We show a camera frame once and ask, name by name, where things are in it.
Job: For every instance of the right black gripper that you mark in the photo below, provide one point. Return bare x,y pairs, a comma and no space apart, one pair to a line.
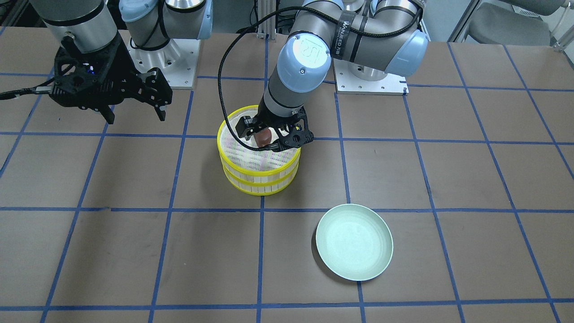
127,63

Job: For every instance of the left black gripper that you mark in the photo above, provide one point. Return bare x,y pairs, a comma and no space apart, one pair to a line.
264,120

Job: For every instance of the brown bun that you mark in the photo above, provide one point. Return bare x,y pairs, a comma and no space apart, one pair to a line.
263,138

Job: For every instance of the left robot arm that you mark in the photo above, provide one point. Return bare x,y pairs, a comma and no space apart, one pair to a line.
386,38

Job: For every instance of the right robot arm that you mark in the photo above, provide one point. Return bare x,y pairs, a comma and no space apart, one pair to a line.
151,24

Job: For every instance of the green plate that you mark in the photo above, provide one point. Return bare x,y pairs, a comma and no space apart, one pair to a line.
354,242

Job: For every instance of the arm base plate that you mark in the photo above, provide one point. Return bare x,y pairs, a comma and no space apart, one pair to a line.
177,61
355,79

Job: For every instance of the aluminium frame post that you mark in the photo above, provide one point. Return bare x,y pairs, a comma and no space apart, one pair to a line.
265,10

